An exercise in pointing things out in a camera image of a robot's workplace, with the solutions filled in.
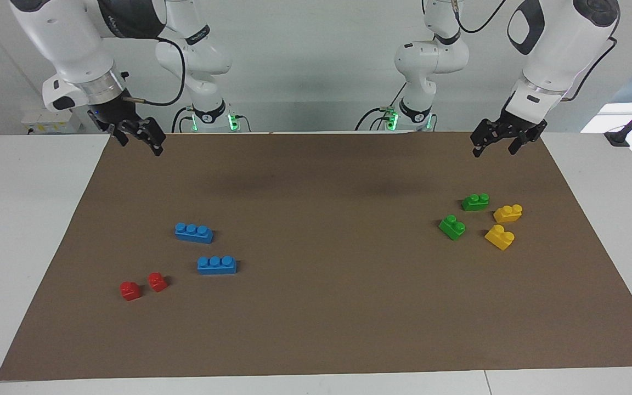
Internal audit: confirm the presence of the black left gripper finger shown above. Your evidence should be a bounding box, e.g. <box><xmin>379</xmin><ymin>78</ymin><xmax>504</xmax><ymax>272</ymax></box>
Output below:
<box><xmin>508</xmin><ymin>129</ymin><xmax>539</xmax><ymax>155</ymax></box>
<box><xmin>471</xmin><ymin>120</ymin><xmax>500</xmax><ymax>159</ymax></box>

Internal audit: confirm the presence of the green two-stud toy brick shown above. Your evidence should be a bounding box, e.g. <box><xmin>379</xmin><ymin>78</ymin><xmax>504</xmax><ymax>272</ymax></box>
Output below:
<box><xmin>461</xmin><ymin>193</ymin><xmax>490</xmax><ymax>212</ymax></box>
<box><xmin>438</xmin><ymin>214</ymin><xmax>466</xmax><ymax>241</ymax></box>

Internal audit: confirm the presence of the blue three-stud toy brick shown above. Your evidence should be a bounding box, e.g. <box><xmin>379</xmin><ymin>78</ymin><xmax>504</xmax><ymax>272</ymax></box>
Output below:
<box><xmin>196</xmin><ymin>255</ymin><xmax>238</xmax><ymax>275</ymax></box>
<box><xmin>174</xmin><ymin>222</ymin><xmax>215</xmax><ymax>244</ymax></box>

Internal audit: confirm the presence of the yellow two-stud toy brick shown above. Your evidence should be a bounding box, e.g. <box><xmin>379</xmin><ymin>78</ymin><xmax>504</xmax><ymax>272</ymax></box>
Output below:
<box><xmin>493</xmin><ymin>204</ymin><xmax>523</xmax><ymax>223</ymax></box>
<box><xmin>484</xmin><ymin>224</ymin><xmax>516</xmax><ymax>251</ymax></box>

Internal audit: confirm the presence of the white panel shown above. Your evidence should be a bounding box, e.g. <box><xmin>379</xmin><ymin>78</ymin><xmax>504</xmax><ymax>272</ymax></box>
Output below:
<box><xmin>580</xmin><ymin>101</ymin><xmax>632</xmax><ymax>160</ymax></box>

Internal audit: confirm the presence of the brown table mat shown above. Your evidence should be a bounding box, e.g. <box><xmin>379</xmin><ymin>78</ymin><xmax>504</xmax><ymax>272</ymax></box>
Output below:
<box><xmin>0</xmin><ymin>131</ymin><xmax>632</xmax><ymax>382</ymax></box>

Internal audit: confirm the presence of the black right base cable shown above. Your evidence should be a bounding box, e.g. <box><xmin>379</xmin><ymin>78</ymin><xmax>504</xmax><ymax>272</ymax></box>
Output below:
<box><xmin>172</xmin><ymin>106</ymin><xmax>193</xmax><ymax>133</ymax></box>

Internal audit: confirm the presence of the black base cable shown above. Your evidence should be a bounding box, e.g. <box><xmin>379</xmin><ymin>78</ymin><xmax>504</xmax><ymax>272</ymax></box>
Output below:
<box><xmin>355</xmin><ymin>82</ymin><xmax>407</xmax><ymax>131</ymax></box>
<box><xmin>172</xmin><ymin>106</ymin><xmax>193</xmax><ymax>133</ymax></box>

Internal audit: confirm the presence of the white wall box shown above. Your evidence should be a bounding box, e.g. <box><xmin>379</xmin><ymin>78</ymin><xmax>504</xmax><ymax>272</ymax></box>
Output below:
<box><xmin>21</xmin><ymin>107</ymin><xmax>82</xmax><ymax>134</ymax></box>

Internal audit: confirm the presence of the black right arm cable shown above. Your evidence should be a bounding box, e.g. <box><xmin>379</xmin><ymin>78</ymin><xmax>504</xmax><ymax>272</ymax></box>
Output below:
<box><xmin>123</xmin><ymin>36</ymin><xmax>187</xmax><ymax>108</ymax></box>

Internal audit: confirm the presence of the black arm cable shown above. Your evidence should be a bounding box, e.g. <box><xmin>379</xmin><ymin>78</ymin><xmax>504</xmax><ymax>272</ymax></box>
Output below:
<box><xmin>450</xmin><ymin>0</ymin><xmax>618</xmax><ymax>102</ymax></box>
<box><xmin>123</xmin><ymin>36</ymin><xmax>187</xmax><ymax>108</ymax></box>

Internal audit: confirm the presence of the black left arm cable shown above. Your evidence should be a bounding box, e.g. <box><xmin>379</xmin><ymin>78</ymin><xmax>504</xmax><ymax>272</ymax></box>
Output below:
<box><xmin>450</xmin><ymin>0</ymin><xmax>618</xmax><ymax>102</ymax></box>

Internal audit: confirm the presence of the black left base cable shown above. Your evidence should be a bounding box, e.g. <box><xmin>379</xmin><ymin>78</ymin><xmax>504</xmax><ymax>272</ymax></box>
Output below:
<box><xmin>355</xmin><ymin>82</ymin><xmax>407</xmax><ymax>131</ymax></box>

